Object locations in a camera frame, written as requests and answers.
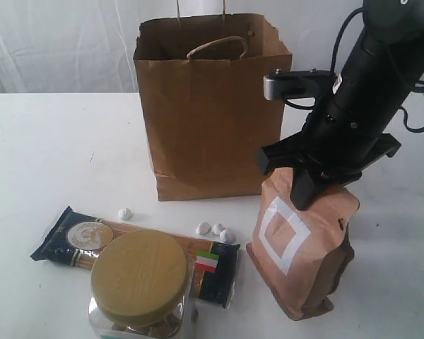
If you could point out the spaghetti packet navy blue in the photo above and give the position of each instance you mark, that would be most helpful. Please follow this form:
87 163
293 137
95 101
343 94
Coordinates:
77 240

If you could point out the white curtain backdrop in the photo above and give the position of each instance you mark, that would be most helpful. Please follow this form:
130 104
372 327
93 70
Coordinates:
88 46

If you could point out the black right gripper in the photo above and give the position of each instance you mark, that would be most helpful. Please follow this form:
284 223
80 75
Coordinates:
334 146

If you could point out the brown orange coffee pouch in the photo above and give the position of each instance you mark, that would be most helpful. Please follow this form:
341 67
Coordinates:
301 255

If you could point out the brown paper bag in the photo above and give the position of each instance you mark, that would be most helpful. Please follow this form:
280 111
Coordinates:
200 81

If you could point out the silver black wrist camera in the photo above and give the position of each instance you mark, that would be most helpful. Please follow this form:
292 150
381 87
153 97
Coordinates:
280 85

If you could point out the clear jar gold lid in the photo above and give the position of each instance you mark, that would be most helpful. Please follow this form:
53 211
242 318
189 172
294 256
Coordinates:
142 286

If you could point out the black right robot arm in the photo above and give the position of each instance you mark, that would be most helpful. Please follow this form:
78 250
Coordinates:
387 60

